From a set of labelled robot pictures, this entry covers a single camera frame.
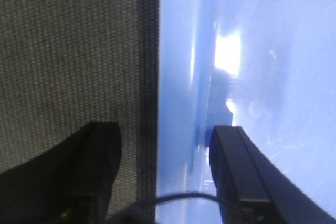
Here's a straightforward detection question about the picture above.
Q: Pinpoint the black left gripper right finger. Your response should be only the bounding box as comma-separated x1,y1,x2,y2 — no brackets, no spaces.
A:
209,126,335,223

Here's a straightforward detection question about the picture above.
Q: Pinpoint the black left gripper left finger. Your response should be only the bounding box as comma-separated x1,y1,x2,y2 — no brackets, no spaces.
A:
1,122,121,223

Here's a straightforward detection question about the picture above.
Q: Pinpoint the blue plastic tray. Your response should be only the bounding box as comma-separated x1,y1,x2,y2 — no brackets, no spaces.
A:
156,0,335,216

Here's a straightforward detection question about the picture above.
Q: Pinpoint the dark grey table mat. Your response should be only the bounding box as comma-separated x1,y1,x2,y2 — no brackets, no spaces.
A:
1,0,159,215

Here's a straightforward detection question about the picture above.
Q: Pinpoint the black cable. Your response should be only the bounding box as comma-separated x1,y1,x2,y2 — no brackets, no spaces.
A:
107,191,245,224

